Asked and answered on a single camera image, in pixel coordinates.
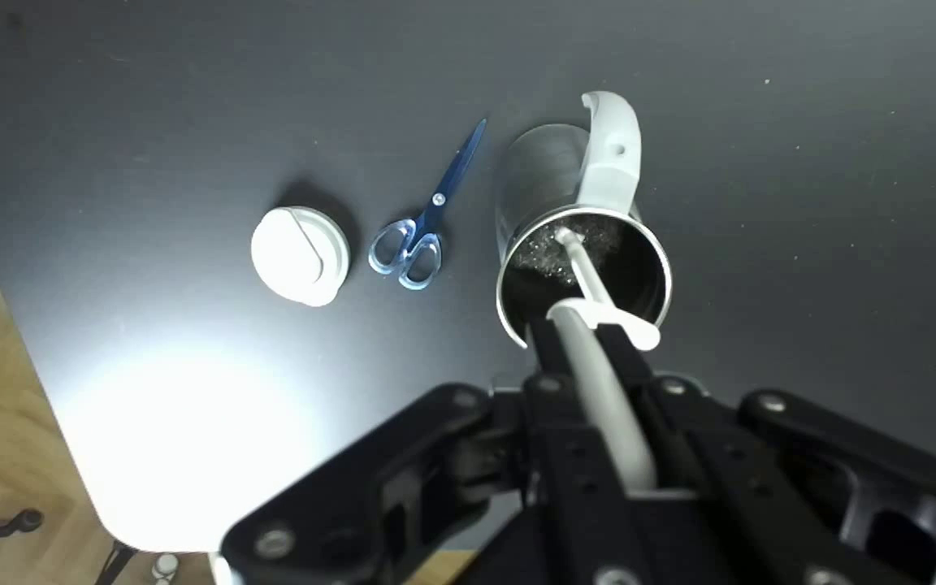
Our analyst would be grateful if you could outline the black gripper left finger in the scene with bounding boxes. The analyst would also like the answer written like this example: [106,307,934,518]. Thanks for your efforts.
[219,322,628,585]

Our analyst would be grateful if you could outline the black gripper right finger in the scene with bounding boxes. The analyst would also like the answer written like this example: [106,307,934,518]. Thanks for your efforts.
[595,322,936,585]

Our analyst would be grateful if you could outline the white round flask lid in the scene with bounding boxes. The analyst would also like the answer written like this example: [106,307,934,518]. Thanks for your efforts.
[248,205,354,311]

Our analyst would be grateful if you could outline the blue handled scissors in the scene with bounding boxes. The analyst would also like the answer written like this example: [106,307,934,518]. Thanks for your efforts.
[365,114,490,292]

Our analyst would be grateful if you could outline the stainless steel flask with handle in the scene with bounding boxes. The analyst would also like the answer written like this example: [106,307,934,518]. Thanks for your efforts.
[490,87,677,350]

